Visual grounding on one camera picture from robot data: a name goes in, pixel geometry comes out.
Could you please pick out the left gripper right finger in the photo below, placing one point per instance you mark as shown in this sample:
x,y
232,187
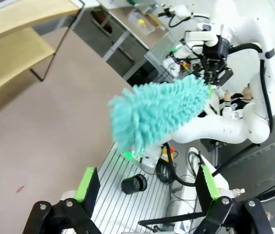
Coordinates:
x,y
207,187

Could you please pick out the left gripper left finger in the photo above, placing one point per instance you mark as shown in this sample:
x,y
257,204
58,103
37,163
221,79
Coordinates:
x,y
88,187

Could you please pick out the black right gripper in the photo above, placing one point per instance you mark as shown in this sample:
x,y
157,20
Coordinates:
x,y
216,51

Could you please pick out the teal microfiber duster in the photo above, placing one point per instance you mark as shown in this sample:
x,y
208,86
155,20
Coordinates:
x,y
157,112

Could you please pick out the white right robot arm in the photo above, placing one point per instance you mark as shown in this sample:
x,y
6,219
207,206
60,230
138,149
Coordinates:
x,y
225,129

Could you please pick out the person's bare hand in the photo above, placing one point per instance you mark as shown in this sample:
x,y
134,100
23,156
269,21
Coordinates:
x,y
227,95

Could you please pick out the small clear bottle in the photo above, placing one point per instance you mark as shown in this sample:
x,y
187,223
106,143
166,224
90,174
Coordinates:
x,y
238,192

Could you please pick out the person in black white top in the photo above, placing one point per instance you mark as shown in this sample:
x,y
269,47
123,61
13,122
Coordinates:
x,y
237,107

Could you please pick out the black cylindrical cap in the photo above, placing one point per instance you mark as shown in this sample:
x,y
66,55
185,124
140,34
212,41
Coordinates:
x,y
133,184

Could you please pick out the black metal rod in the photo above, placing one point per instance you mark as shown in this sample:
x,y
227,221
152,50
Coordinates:
x,y
171,219

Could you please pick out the yellow emergency stop box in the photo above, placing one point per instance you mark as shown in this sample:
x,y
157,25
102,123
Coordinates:
x,y
164,154

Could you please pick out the red paper scrap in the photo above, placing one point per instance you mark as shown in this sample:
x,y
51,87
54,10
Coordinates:
x,y
20,189

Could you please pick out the clear plastic box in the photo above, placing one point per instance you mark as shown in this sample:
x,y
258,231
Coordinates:
x,y
142,24

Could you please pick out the small yellow toy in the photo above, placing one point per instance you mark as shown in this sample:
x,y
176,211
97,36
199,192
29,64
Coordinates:
x,y
141,22

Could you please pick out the grey metal cabinet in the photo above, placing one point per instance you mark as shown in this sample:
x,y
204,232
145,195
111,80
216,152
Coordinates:
x,y
123,46

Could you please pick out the white camera on mount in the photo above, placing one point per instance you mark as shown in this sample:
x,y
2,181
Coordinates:
x,y
179,11

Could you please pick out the wooden shelf black metal frame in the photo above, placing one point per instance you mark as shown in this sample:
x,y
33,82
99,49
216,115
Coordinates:
x,y
5,56

